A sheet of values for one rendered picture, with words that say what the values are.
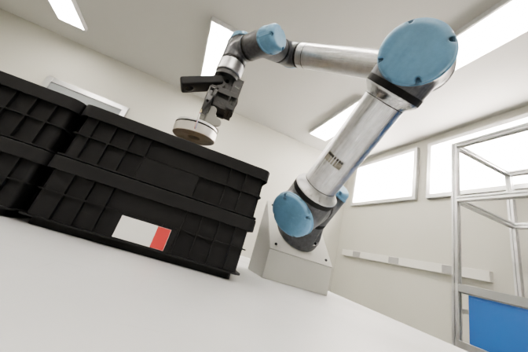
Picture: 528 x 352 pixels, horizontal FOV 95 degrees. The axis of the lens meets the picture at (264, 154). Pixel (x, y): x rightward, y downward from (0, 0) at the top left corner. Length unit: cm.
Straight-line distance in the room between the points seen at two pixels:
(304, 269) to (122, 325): 66
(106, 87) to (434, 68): 420
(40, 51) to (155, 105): 166
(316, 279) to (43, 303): 71
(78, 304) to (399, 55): 52
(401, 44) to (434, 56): 6
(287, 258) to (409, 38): 62
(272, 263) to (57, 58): 439
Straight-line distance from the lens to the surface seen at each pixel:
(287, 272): 79
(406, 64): 50
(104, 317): 22
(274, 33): 70
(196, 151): 52
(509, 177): 303
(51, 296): 24
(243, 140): 413
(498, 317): 211
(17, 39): 503
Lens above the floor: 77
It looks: 21 degrees up
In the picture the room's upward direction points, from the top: 17 degrees clockwise
